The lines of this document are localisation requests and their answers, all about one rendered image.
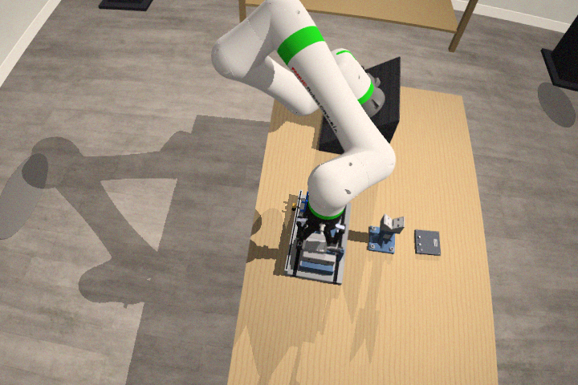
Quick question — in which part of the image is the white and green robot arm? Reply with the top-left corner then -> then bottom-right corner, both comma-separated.
211,0 -> 396,232

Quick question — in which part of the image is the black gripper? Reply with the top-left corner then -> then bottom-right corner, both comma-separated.
296,216 -> 344,253

